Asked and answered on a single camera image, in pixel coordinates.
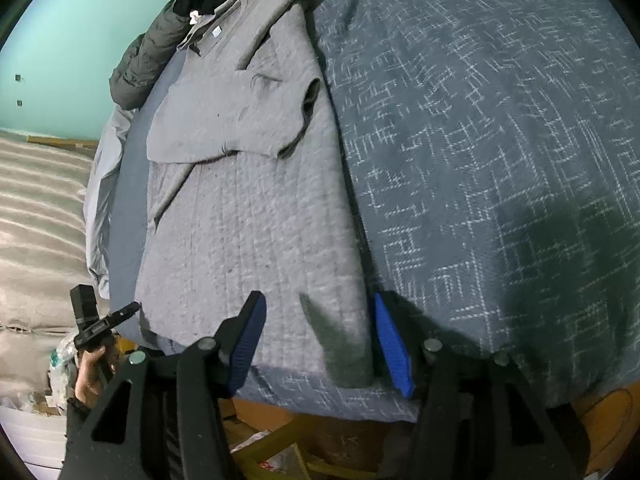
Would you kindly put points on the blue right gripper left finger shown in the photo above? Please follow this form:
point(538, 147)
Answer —
point(237, 340)

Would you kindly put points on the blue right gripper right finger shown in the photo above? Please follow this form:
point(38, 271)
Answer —
point(401, 343)

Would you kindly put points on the grey knit sweater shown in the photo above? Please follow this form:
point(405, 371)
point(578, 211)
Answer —
point(246, 192)

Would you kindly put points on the person's left hand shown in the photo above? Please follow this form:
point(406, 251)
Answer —
point(89, 385)

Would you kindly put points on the light blue bed sheet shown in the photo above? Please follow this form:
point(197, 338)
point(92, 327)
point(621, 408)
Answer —
point(99, 196)

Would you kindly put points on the blue patterned bed cover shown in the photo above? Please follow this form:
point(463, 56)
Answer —
point(493, 149)

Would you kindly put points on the dark grey duvet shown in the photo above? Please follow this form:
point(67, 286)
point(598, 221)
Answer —
point(134, 77)

